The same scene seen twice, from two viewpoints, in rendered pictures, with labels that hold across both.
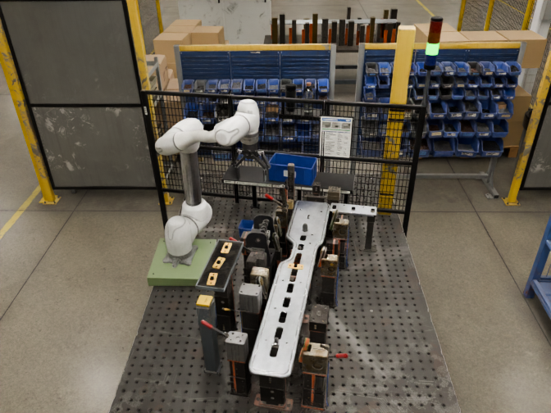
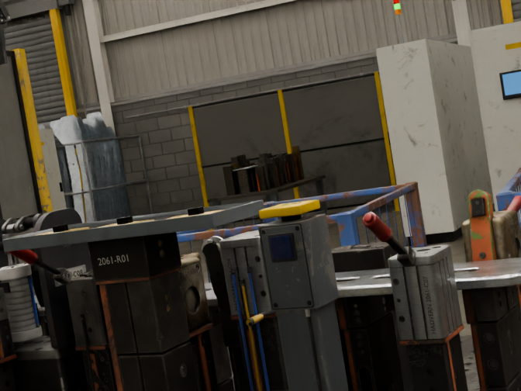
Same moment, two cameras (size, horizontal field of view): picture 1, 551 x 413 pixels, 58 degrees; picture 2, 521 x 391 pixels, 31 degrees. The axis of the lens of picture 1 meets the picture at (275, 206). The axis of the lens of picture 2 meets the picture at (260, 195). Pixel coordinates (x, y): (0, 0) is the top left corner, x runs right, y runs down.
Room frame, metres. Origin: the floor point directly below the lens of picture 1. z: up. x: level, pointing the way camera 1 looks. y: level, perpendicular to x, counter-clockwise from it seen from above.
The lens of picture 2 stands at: (1.29, 1.50, 1.24)
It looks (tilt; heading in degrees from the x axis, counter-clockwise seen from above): 3 degrees down; 288
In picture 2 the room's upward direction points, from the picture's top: 9 degrees counter-clockwise
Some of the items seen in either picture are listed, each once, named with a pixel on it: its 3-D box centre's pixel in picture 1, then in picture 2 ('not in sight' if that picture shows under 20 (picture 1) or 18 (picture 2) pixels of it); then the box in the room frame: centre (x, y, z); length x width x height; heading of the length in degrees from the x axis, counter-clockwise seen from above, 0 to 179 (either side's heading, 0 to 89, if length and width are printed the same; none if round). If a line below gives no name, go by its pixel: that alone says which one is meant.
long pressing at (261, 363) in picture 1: (296, 270); (167, 294); (2.03, -0.11, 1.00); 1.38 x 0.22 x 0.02; 168
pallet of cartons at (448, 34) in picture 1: (464, 90); not in sight; (5.54, -2.23, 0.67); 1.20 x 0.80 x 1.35; 90
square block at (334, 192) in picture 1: (333, 212); not in sight; (2.75, -0.38, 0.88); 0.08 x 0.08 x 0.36; 78
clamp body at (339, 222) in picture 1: (339, 244); not in sight; (2.41, -0.39, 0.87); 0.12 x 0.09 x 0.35; 78
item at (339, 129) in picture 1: (335, 137); not in sight; (3.03, -0.41, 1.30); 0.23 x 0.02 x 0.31; 78
